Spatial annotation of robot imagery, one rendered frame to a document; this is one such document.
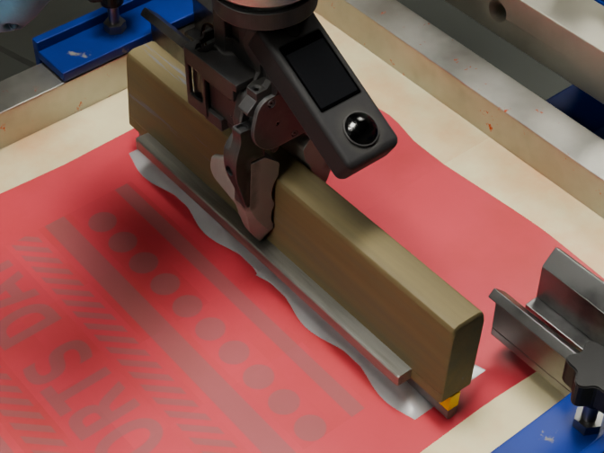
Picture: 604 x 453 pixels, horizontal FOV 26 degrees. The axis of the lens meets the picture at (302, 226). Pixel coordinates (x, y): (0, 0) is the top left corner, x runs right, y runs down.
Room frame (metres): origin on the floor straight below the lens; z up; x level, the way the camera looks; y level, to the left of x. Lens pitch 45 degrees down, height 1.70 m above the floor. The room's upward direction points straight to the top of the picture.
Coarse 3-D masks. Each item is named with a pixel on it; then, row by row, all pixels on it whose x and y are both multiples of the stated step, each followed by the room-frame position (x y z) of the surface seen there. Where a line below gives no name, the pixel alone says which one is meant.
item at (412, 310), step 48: (144, 48) 0.85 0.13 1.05; (144, 96) 0.82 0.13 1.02; (192, 144) 0.77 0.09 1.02; (288, 192) 0.68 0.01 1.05; (336, 192) 0.68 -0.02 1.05; (288, 240) 0.68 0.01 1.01; (336, 240) 0.64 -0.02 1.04; (384, 240) 0.63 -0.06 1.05; (336, 288) 0.63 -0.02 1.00; (384, 288) 0.60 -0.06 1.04; (432, 288) 0.59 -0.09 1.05; (384, 336) 0.59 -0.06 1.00; (432, 336) 0.56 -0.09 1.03; (480, 336) 0.57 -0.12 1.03; (432, 384) 0.55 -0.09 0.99
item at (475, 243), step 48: (432, 192) 0.78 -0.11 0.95; (480, 192) 0.78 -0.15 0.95; (432, 240) 0.73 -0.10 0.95; (480, 240) 0.73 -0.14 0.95; (528, 240) 0.73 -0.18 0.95; (480, 288) 0.68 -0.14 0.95; (528, 288) 0.68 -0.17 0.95; (480, 384) 0.58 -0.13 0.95; (336, 432) 0.54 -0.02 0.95; (384, 432) 0.54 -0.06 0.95; (432, 432) 0.54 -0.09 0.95
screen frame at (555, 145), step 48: (336, 0) 1.01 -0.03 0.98; (384, 0) 1.00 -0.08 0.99; (384, 48) 0.96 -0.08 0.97; (432, 48) 0.93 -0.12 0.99; (0, 96) 0.86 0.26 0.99; (48, 96) 0.87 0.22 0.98; (96, 96) 0.90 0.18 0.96; (480, 96) 0.86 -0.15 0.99; (528, 96) 0.86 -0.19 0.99; (0, 144) 0.84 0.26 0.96; (528, 144) 0.82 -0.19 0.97; (576, 144) 0.80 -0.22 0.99; (576, 192) 0.78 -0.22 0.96
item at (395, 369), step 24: (144, 144) 0.80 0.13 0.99; (168, 168) 0.77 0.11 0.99; (192, 192) 0.75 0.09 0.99; (216, 216) 0.72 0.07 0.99; (240, 240) 0.70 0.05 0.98; (264, 240) 0.69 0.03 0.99; (264, 264) 0.67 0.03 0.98; (288, 264) 0.67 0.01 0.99; (312, 288) 0.64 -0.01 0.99; (336, 312) 0.62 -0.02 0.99; (360, 336) 0.60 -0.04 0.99; (384, 360) 0.58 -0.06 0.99
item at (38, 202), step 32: (96, 160) 0.82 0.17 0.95; (128, 160) 0.82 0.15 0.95; (384, 160) 0.82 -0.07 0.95; (416, 160) 0.82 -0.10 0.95; (32, 192) 0.78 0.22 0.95; (64, 192) 0.78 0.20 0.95; (96, 192) 0.78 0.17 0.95; (160, 192) 0.78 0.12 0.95; (352, 192) 0.78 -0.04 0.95; (384, 192) 0.78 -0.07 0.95; (0, 224) 0.75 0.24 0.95; (32, 224) 0.75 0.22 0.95; (192, 224) 0.75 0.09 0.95; (224, 256) 0.71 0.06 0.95
